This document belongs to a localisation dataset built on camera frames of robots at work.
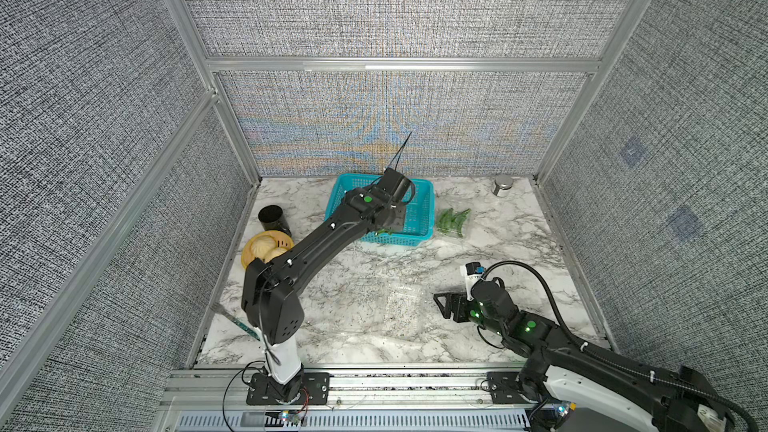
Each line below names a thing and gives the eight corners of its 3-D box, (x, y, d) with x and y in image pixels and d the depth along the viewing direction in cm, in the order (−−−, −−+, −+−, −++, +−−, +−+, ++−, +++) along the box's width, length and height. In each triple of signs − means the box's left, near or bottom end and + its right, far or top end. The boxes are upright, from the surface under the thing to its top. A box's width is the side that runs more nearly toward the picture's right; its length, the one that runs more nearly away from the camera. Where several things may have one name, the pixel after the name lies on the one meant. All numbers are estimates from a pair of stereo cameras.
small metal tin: (500, 199, 116) (504, 191, 112) (487, 190, 119) (490, 181, 115) (513, 190, 119) (517, 181, 115) (500, 181, 122) (503, 172, 118)
